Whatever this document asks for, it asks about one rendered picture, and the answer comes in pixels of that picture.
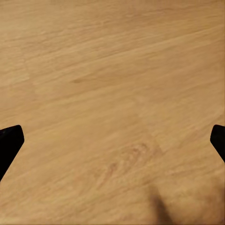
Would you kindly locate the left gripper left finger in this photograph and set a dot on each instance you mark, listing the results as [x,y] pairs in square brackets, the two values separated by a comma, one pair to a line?
[11,140]

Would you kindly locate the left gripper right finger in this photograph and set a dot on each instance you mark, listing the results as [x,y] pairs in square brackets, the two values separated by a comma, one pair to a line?
[217,138]

